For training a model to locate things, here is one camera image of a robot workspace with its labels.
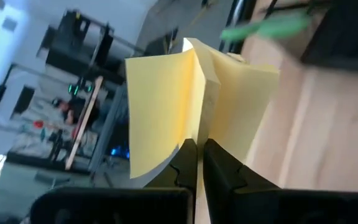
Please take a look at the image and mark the yellow sticky note pad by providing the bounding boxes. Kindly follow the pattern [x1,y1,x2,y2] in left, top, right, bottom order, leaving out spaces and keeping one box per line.
[124,37,281,180]

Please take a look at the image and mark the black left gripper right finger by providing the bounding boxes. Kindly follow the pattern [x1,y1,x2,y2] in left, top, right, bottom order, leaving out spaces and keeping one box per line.
[203,138,281,224]

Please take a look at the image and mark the green-handled scissors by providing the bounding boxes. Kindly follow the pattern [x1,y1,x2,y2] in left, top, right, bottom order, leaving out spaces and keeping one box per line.
[221,12,310,41]

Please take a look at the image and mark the black metal table frame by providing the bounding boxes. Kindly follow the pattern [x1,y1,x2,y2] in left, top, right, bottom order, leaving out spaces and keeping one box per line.
[225,0,260,54]

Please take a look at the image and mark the black mesh desk organizer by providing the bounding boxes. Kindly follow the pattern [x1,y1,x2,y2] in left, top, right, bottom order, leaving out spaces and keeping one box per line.
[300,0,358,74]

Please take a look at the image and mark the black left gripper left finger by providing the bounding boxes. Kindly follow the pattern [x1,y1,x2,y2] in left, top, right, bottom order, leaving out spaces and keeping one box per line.
[144,138,198,191]

